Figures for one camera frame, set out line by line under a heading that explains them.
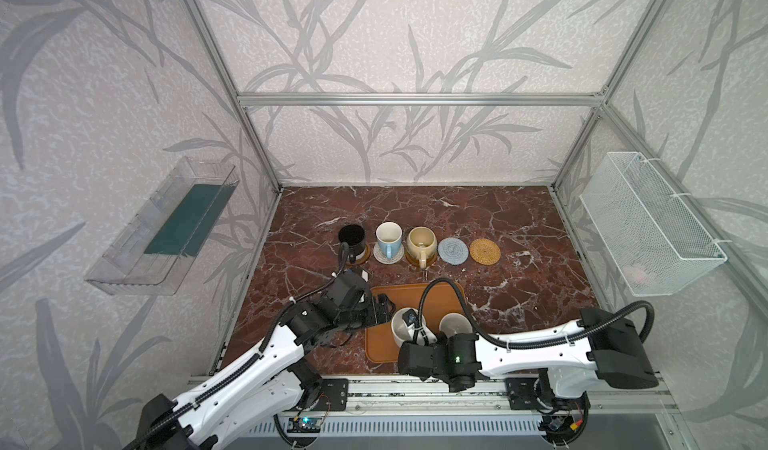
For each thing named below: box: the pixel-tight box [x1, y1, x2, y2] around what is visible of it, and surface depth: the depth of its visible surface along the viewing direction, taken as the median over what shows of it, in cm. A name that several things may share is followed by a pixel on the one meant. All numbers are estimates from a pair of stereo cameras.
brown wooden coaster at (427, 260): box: [405, 252, 438, 268], surface depth 98 cm
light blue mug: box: [376, 221, 403, 259], surface depth 96 cm
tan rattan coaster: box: [469, 238, 501, 266], surface depth 104 cm
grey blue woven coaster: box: [437, 237, 469, 266], surface depth 103 cm
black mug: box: [338, 224, 366, 259], surface depth 95 cm
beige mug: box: [406, 226, 438, 269], surface depth 96 cm
